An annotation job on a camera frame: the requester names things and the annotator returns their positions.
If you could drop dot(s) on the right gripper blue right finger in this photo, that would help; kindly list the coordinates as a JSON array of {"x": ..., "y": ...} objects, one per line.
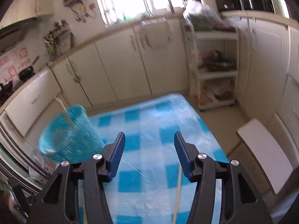
[{"x": 187, "y": 154}]

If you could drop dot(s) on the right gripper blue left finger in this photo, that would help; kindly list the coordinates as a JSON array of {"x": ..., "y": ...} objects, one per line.
[{"x": 112, "y": 154}]

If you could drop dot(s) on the lone wooden chopstick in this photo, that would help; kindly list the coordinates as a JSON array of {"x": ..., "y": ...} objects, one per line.
[{"x": 177, "y": 200}]

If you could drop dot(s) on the teal perforated plastic basket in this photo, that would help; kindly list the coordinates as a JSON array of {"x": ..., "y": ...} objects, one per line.
[{"x": 61, "y": 142}]

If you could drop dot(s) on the floral plastic bag bin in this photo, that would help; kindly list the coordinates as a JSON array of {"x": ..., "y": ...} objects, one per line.
[{"x": 47, "y": 164}]

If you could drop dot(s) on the white bench seat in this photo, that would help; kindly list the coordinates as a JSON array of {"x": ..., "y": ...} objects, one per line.
[{"x": 267, "y": 152}]

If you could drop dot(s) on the white plastic shelf rack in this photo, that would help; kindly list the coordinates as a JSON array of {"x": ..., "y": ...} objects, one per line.
[{"x": 213, "y": 63}]

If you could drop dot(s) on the black wok pan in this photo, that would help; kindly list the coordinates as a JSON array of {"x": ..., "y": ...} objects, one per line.
[{"x": 28, "y": 72}]

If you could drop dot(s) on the black pot on stove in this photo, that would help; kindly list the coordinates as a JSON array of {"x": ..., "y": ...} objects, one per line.
[{"x": 6, "y": 91}]

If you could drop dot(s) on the utensil drying rack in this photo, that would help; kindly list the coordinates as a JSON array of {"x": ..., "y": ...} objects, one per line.
[{"x": 59, "y": 40}]

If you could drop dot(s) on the white plastic bag on rack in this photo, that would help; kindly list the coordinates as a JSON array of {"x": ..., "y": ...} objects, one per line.
[{"x": 200, "y": 16}]

